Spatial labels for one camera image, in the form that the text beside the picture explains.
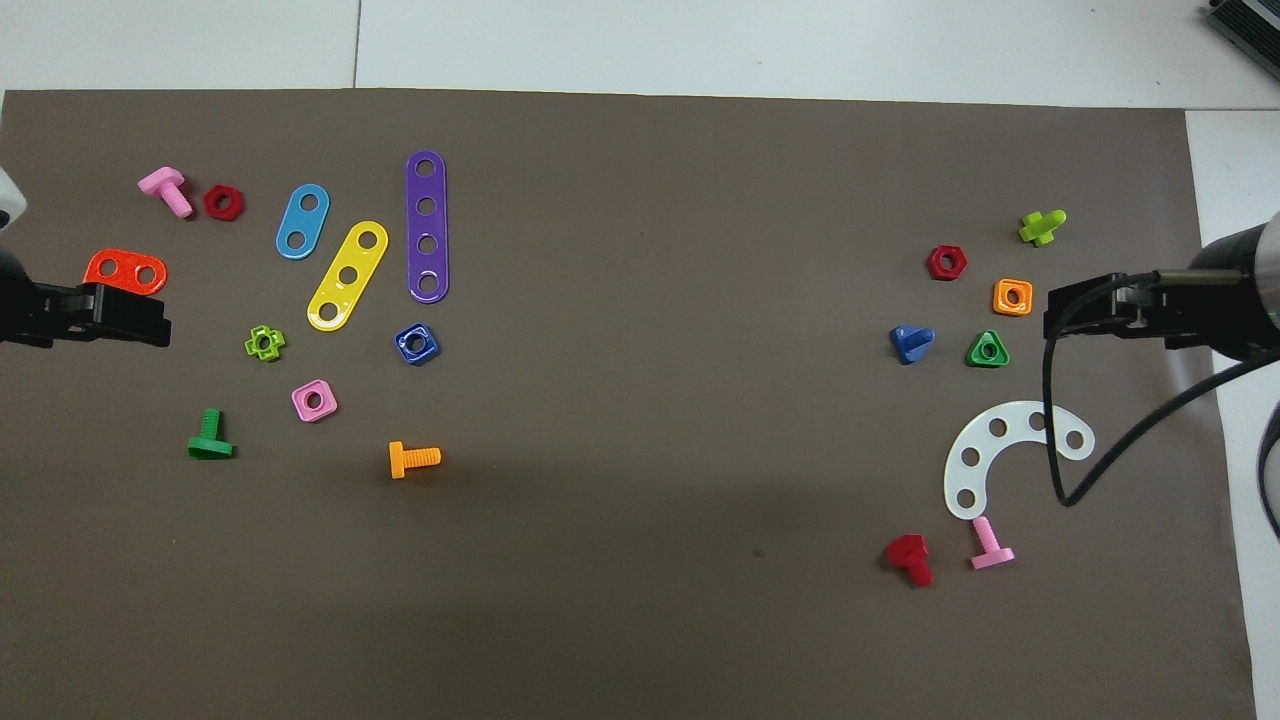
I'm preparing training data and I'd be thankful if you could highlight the orange heart-shaped plate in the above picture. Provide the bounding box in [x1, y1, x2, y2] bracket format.
[83, 248, 168, 297]

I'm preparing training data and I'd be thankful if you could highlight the brown table mat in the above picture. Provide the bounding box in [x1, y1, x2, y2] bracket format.
[0, 88, 1259, 720]

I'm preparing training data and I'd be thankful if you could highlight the white curved perforated plate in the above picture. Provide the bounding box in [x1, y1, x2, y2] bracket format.
[943, 401, 1096, 521]

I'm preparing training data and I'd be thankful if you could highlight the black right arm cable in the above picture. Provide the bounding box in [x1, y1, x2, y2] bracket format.
[1040, 270, 1280, 508]

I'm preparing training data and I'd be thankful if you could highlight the green plastic bolt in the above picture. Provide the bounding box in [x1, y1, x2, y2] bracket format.
[187, 408, 237, 461]

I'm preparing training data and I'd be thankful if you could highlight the orange plastic bolt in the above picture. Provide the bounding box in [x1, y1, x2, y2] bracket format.
[388, 441, 443, 480]

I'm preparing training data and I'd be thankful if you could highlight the grey finned metal device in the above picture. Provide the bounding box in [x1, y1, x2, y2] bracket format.
[1205, 0, 1280, 53]

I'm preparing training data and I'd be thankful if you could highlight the blue square plastic nut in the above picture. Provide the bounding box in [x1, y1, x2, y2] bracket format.
[394, 323, 442, 367]

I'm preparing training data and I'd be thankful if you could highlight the pink square plastic nut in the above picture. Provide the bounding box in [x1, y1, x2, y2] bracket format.
[291, 379, 339, 424]

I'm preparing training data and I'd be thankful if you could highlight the purple four-hole strip plate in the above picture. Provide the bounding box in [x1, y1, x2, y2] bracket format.
[405, 150, 451, 304]

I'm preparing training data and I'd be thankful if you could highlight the blue triangle-head plastic bolt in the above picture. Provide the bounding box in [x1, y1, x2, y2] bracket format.
[889, 325, 937, 366]

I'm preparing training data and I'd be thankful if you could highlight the lime cross-head plastic bolt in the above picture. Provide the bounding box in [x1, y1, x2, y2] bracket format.
[1018, 209, 1068, 247]

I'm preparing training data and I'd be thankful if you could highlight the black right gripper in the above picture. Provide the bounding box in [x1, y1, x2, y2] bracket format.
[1045, 225, 1276, 361]

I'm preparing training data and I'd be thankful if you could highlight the yellow three-hole strip plate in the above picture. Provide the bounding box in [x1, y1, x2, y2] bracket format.
[306, 220, 390, 332]

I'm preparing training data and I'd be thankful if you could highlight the red plastic bolt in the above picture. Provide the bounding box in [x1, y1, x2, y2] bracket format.
[885, 534, 935, 588]

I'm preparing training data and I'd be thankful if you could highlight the pink plastic bolt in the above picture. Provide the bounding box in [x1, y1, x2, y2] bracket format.
[970, 516, 1016, 571]
[137, 166, 195, 220]

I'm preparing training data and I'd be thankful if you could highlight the blue two-hole strip plate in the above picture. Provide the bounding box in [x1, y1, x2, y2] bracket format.
[275, 183, 331, 261]

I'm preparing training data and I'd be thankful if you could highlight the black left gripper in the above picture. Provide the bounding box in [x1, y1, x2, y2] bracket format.
[0, 245, 173, 349]

